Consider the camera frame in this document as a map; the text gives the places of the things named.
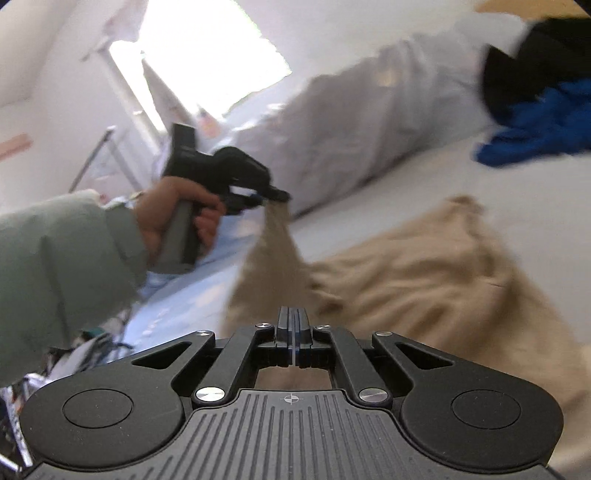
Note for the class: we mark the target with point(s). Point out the person's left hand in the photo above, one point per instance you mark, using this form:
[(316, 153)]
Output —
[(157, 207)]

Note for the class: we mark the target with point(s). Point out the metal clothes rack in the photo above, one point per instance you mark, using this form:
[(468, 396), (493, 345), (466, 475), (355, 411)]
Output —
[(104, 152)]

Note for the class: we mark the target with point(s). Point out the blue grey pillow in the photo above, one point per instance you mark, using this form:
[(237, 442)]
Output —
[(369, 115)]

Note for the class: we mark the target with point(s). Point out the window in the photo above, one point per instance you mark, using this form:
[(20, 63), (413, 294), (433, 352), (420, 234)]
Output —
[(207, 50)]

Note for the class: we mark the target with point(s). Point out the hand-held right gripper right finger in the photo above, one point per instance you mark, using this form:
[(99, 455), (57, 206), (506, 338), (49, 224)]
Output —
[(300, 330)]

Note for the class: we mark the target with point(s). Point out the person's left forearm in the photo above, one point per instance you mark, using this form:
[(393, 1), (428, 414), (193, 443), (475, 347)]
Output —
[(60, 267)]

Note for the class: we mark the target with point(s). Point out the blue garment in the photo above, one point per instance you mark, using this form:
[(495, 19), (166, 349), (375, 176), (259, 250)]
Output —
[(540, 129)]

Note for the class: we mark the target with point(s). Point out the tan long-sleeved sweater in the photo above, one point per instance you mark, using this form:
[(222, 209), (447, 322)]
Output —
[(415, 286)]

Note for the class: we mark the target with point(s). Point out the tree-printed bed sheet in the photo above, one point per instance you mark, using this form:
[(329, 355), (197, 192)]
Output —
[(438, 184)]

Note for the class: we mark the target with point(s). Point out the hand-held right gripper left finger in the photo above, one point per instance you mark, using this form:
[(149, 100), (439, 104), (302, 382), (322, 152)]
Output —
[(287, 330)]

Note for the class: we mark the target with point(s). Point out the black garment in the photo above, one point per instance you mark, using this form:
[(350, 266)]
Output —
[(531, 60)]

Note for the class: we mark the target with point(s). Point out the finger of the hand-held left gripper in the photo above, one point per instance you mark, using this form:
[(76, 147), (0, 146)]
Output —
[(240, 205), (272, 191)]

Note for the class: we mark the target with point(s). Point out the pink curtain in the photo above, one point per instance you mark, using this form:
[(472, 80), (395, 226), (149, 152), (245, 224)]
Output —
[(122, 21)]

